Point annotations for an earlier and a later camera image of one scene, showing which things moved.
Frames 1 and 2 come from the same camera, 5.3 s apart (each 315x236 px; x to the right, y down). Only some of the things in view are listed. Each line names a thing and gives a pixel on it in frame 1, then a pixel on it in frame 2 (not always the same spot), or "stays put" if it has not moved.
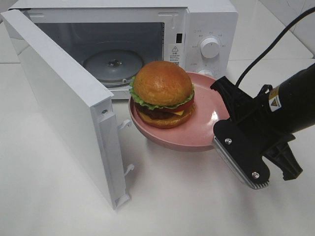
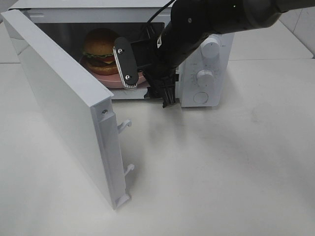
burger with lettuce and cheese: [164, 95] → [98, 52]
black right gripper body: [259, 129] → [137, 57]
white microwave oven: [113, 39] stays put
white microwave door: [77, 103] stays put
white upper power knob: [209, 47] stays put
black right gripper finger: [282, 156] → [164, 88]
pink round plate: [196, 133] → [114, 80]
